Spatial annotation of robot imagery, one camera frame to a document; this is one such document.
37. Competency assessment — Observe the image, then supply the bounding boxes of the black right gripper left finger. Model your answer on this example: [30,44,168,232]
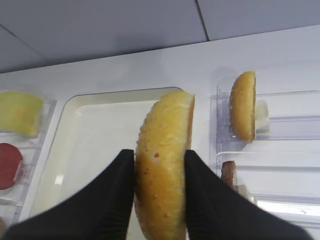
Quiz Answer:
[2,149,134,240]

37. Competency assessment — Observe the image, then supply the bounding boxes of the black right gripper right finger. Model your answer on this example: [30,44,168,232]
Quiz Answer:
[184,150,312,240]

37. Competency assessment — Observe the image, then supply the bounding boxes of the sesame bun top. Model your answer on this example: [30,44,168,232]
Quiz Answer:
[134,90,195,240]

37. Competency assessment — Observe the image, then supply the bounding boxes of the brown meat patty in rack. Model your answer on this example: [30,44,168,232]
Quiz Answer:
[221,161,236,190]

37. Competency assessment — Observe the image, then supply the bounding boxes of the red tomato slice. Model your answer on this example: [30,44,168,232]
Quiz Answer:
[0,143,23,190]

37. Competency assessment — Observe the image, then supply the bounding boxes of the yellow cheese slice in rack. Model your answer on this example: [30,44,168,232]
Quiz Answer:
[0,91,44,138]

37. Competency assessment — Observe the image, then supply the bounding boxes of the clear acrylic right rack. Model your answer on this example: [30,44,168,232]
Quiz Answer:
[209,76,320,229]

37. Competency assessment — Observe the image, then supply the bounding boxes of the clear acrylic rack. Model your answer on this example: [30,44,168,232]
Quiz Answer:
[209,76,320,229]
[0,99,57,227]

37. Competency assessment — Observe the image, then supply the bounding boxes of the cream metal tray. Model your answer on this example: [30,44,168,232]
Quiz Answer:
[30,88,181,240]

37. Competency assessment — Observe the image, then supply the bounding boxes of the clear acrylic left rack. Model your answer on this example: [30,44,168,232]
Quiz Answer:
[0,99,57,227]

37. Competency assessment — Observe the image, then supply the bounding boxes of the tan bun half in rack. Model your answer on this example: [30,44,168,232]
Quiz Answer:
[229,71,256,144]

